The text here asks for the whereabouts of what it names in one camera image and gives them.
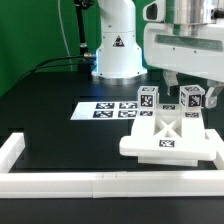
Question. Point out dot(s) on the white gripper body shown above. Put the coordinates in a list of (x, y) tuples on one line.
[(201, 56)]

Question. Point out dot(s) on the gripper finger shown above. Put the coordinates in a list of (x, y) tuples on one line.
[(172, 83), (214, 89)]

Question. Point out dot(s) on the white tagged cube nut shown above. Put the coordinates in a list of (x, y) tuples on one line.
[(191, 96), (147, 97)]

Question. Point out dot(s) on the white chair backrest frame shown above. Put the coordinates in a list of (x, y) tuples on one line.
[(169, 131)]

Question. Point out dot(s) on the white chair seat part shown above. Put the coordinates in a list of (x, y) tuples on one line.
[(167, 161)]

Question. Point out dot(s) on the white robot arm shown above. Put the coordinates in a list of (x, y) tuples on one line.
[(180, 36)]

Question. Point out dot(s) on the white marker tag sheet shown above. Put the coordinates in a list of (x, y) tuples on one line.
[(105, 110)]

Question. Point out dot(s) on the white U-shaped obstacle fence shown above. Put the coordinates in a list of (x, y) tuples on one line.
[(106, 184)]

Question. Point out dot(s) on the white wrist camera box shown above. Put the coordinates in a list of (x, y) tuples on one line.
[(159, 11)]

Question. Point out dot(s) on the black camera stand pole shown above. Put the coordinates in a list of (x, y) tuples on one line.
[(80, 5)]

